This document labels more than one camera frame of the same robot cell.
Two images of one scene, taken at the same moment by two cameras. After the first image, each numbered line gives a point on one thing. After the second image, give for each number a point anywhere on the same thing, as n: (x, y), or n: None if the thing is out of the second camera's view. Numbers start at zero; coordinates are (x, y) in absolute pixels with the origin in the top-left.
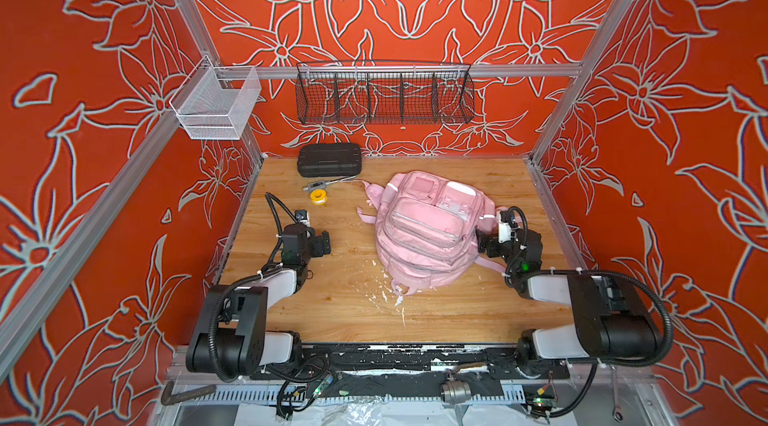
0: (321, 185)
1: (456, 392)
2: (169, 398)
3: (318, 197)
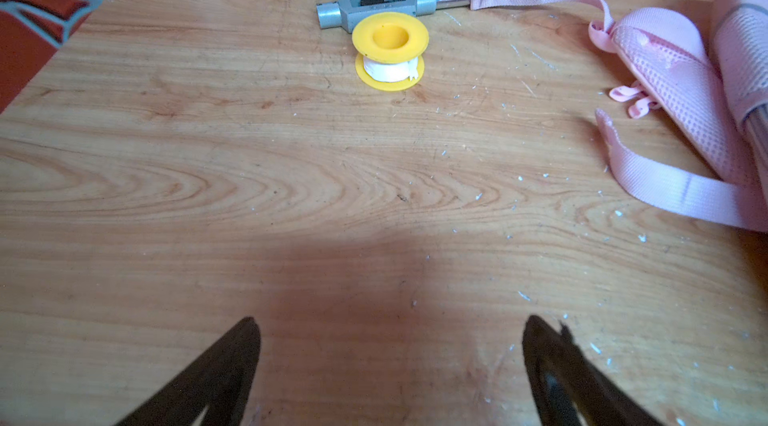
0: (357, 2)
1: None
2: None
3: (390, 49)
